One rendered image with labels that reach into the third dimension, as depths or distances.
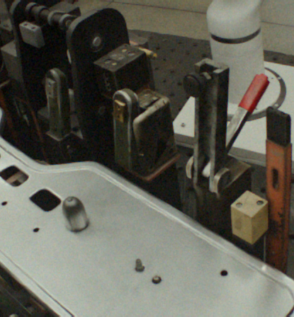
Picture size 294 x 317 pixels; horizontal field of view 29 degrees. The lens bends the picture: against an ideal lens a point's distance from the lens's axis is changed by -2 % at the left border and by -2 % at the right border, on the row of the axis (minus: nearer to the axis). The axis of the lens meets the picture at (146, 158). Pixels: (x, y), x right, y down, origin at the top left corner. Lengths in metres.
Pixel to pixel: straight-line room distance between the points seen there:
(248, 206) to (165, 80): 0.94
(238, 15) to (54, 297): 0.75
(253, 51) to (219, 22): 0.11
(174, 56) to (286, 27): 1.62
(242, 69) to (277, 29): 1.92
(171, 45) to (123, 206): 0.99
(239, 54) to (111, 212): 0.59
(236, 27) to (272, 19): 2.09
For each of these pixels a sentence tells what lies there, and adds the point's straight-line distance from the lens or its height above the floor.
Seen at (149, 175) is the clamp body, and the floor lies 0.95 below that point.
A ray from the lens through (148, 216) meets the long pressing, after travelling 0.81.
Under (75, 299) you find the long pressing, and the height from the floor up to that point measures 1.00.
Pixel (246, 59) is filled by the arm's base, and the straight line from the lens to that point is 1.31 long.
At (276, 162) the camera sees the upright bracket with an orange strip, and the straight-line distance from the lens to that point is 0.68.
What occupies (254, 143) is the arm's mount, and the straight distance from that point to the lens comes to 1.31.
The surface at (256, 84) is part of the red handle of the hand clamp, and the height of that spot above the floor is 1.14.
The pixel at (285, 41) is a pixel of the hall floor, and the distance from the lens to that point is 3.13.
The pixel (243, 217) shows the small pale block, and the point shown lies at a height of 1.06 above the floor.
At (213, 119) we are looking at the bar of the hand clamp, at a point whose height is 1.15.
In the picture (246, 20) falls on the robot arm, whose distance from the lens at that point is 1.26.
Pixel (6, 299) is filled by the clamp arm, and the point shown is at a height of 1.07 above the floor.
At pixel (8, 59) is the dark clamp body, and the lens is 1.12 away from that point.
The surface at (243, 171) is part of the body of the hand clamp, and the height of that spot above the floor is 1.05.
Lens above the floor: 1.58
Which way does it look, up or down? 41 degrees down
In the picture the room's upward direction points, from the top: 11 degrees counter-clockwise
